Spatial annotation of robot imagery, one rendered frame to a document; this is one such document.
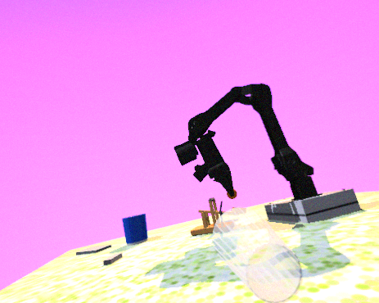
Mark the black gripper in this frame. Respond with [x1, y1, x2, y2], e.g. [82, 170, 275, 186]
[202, 148, 234, 197]

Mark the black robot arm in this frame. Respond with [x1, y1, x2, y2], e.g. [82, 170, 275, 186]
[174, 84, 323, 201]

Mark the blue mug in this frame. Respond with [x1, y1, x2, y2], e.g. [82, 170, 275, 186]
[122, 214, 148, 246]

